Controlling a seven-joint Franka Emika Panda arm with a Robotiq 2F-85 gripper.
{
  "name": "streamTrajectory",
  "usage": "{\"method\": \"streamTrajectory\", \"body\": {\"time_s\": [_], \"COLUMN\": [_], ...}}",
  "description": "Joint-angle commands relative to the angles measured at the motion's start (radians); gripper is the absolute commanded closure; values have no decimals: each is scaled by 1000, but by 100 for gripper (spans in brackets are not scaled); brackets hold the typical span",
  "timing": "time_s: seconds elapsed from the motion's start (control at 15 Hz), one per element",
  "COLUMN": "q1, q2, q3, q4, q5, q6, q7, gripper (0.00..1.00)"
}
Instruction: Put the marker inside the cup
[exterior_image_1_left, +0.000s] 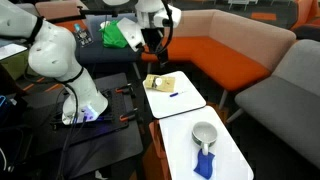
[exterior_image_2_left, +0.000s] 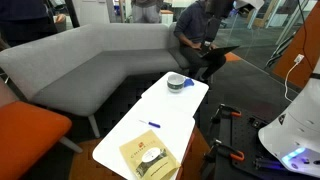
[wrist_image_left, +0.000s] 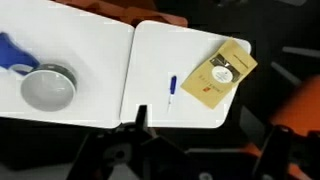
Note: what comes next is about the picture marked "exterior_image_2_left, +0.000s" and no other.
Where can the blue and white marker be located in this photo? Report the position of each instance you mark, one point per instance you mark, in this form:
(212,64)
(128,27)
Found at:
(151,123)

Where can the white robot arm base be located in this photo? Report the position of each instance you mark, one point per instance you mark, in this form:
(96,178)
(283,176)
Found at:
(294,136)

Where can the black orange clamp far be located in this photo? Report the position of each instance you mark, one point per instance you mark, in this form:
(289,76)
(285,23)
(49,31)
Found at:
(223,112)

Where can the black orange clamp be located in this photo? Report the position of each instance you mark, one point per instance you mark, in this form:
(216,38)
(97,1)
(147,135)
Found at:
(209,158)
(223,112)

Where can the yellow tea pouch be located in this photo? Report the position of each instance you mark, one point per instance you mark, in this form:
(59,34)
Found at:
(148,158)

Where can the black laptop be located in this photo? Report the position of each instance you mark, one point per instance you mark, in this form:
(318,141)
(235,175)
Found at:
(207,53)

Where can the seated person with laptop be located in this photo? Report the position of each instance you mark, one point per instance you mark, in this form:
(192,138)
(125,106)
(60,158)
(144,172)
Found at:
(190,30)

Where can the standing person grey trousers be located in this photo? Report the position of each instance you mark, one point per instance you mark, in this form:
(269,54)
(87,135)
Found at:
(146,11)

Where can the black orange clamp near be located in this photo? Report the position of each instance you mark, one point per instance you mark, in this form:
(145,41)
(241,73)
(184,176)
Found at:
(209,158)

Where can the grey corner sofa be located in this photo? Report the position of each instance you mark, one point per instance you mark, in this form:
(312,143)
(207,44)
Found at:
(76,71)

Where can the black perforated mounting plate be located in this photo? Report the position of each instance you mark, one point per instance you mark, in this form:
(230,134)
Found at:
(241,133)

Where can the orange chair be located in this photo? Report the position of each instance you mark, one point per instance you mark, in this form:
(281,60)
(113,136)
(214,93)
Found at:
(27,132)

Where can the person in dark clothes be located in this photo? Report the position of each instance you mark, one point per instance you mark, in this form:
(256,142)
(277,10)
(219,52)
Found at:
(23,21)

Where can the white wall socket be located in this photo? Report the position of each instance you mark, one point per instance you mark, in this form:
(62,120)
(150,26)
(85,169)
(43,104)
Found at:
(299,58)

